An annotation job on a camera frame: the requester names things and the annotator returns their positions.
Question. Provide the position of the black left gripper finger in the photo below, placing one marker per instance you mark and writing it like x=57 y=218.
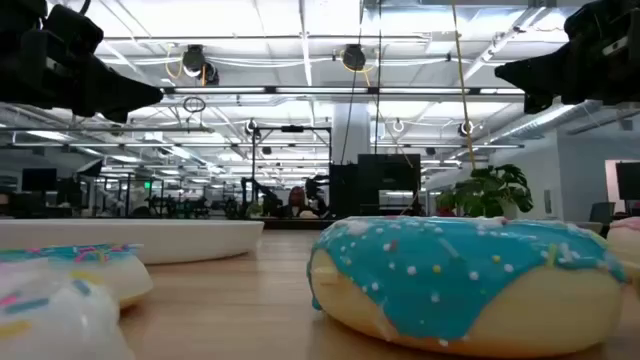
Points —
x=125 y=90
x=107 y=112

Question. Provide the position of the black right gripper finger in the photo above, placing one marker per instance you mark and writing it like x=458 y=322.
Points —
x=537 y=102
x=540 y=72

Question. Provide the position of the small blue sprinkled donut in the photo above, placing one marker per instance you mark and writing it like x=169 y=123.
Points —
x=100 y=270

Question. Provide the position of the large pink iced donut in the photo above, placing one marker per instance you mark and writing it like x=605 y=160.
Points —
x=627 y=245

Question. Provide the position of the large blue iced donut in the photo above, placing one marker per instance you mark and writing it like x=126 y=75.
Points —
x=450 y=280

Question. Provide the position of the small white sprinkled donut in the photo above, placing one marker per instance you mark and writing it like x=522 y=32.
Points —
x=55 y=320

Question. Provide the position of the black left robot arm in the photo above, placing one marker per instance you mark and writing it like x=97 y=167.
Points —
x=20 y=10

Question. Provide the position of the black desk monitor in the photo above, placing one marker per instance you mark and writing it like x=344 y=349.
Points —
x=39 y=179

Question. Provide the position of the green potted plant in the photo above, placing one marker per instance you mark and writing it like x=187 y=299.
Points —
x=490 y=192

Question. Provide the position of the white round plate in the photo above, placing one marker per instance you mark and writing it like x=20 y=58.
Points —
x=190 y=240

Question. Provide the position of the white building column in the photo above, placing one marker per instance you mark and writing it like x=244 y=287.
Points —
x=350 y=135

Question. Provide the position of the long ceiling light strip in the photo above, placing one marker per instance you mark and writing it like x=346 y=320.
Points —
x=320 y=90

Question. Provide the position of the person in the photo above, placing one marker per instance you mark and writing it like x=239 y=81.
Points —
x=297 y=197

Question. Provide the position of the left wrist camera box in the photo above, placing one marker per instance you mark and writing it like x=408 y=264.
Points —
x=75 y=27

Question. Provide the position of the black wall monitor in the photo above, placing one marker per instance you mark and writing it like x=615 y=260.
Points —
x=629 y=180

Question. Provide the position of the black metal stand frame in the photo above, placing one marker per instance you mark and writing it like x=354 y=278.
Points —
x=253 y=160

